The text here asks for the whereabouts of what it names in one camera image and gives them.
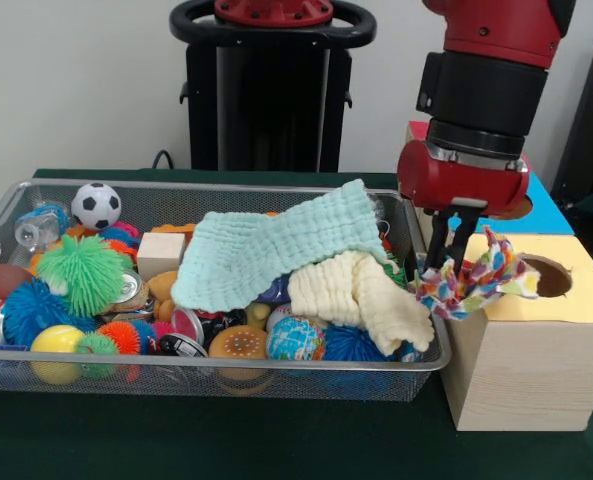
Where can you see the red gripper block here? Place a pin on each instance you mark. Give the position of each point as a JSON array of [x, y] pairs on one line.
[[456, 182]]

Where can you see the mint green waffle cloth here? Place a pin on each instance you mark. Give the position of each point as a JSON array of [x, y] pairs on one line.
[[276, 240]]

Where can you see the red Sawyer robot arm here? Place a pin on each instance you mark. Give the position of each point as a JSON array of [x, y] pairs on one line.
[[491, 75]]

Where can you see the wooden box with three holes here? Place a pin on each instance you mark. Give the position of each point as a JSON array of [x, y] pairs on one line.
[[526, 370]]

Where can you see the shallow clear mesh bin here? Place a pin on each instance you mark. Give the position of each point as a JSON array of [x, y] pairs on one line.
[[166, 200]]

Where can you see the cream waffle cloth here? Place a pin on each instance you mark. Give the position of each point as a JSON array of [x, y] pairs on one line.
[[356, 295]]

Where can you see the globe print ball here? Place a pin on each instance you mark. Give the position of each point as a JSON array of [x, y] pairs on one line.
[[296, 339]]

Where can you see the burger squeeze toy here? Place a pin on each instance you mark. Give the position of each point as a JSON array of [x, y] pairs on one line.
[[238, 342]]

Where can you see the plain wooden block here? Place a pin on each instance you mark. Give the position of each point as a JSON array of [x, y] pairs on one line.
[[161, 252]]

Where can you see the small soccer ball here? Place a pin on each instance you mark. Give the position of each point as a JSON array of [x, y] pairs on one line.
[[96, 206]]

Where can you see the lime green spiky ball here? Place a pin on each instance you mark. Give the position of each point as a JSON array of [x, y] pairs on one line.
[[83, 272]]

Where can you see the blue spiky ball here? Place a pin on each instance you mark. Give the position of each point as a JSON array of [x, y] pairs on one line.
[[31, 312]]

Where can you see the small brown football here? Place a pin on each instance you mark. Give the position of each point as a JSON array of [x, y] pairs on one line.
[[1, 280]]

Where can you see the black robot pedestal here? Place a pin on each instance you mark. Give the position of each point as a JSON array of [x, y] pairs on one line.
[[276, 100]]

